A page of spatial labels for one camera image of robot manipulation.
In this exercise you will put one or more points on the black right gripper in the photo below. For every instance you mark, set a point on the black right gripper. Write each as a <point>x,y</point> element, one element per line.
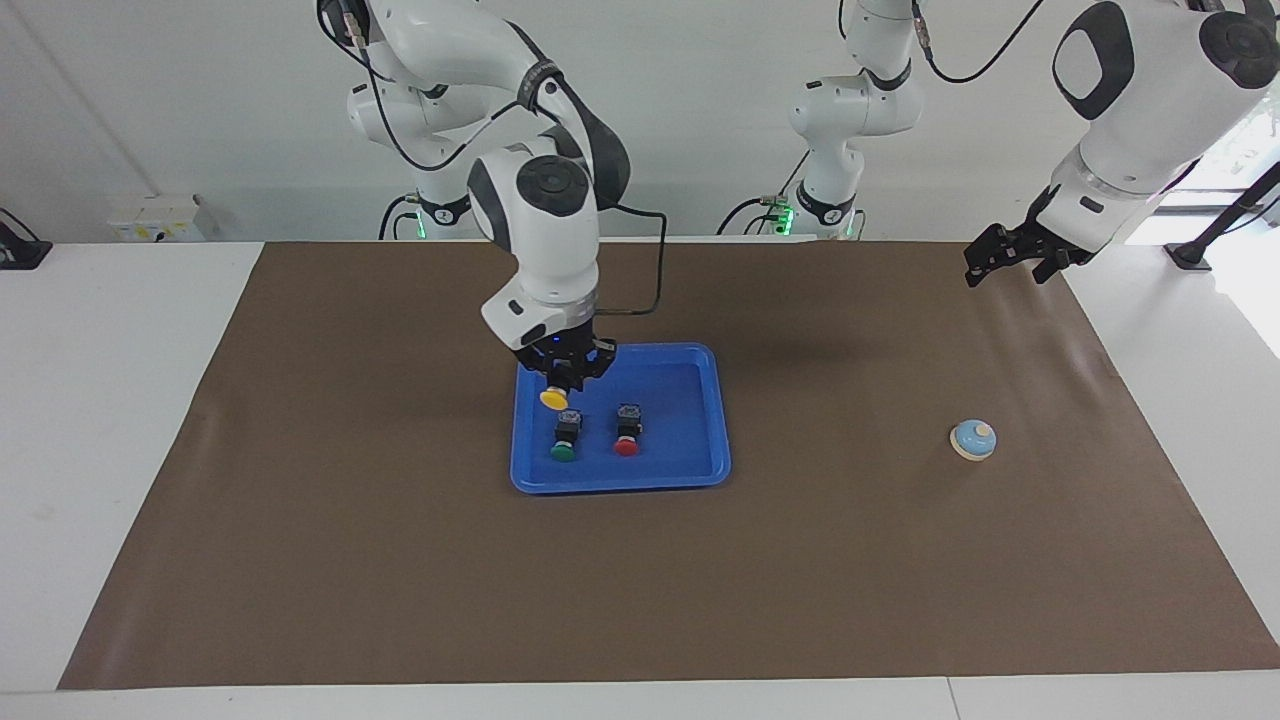
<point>560,350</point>

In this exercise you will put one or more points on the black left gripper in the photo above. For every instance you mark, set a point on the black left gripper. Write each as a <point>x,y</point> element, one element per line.
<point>1050,248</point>

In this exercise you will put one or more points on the yellow push button switch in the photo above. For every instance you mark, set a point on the yellow push button switch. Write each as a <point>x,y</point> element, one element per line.
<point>554,399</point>

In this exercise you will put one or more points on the green push button switch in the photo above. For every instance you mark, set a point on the green push button switch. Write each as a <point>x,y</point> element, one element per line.
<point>566,435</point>

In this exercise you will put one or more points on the red push button switch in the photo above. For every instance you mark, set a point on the red push button switch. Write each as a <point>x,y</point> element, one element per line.
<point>627,430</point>

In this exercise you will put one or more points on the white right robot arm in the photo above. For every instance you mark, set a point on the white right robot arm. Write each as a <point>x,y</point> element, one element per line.
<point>545,240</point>

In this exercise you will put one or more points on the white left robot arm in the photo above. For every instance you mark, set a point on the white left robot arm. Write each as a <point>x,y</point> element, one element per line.
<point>1150,120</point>

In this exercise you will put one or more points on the blue plastic tray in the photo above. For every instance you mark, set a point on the blue plastic tray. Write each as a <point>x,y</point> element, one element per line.
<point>680,420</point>

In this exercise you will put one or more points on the light blue desk bell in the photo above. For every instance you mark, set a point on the light blue desk bell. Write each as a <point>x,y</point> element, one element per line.
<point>972,440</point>

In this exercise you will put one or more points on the black stand leg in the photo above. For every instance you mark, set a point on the black stand leg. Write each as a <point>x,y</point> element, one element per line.
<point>1215,235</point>

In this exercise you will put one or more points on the brown table mat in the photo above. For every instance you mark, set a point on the brown table mat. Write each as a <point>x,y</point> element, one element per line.
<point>700,580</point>

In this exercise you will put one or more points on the black desk device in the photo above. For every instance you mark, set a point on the black desk device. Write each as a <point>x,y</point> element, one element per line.
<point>22,252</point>

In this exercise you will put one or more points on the white wall socket box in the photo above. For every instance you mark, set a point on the white wall socket box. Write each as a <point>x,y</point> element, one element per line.
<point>155,220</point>

